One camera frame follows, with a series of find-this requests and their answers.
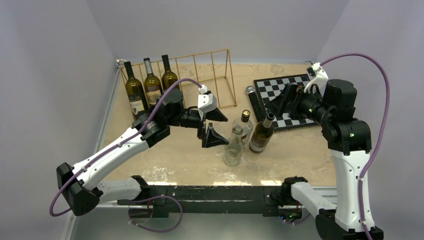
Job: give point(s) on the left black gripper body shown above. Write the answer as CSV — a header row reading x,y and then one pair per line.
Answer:
x,y
193,119

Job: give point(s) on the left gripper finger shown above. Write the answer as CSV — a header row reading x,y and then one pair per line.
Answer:
x,y
216,115
210,138

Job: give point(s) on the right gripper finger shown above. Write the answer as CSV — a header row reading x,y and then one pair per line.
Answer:
x,y
285,101
286,115

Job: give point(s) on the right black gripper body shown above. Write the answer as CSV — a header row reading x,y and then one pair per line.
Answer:
x,y
307,104

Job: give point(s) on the clear round glass bottle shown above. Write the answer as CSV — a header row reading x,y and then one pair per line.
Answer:
x,y
233,152

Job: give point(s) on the dark bottle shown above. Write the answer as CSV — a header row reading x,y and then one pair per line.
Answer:
x,y
169,77
135,93

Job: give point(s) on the green bottle silver cap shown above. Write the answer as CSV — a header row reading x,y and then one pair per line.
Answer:
x,y
152,84

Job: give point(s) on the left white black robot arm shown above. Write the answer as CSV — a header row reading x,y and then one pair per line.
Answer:
x,y
83,186

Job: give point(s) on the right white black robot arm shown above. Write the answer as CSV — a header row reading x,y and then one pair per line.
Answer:
x,y
350,144

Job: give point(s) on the clear square liquor bottle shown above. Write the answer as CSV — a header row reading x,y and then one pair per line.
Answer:
x,y
246,125

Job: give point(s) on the black mounting base bar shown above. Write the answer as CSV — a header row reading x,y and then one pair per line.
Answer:
x,y
207,199

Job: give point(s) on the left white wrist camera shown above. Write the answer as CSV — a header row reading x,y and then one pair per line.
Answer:
x,y
206,102

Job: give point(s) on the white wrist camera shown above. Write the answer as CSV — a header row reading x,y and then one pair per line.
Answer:
x,y
206,102
318,76

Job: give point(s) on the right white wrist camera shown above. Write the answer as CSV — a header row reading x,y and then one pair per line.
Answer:
x,y
318,76

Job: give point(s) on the gold wire wine rack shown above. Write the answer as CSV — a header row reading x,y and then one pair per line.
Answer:
x,y
212,68

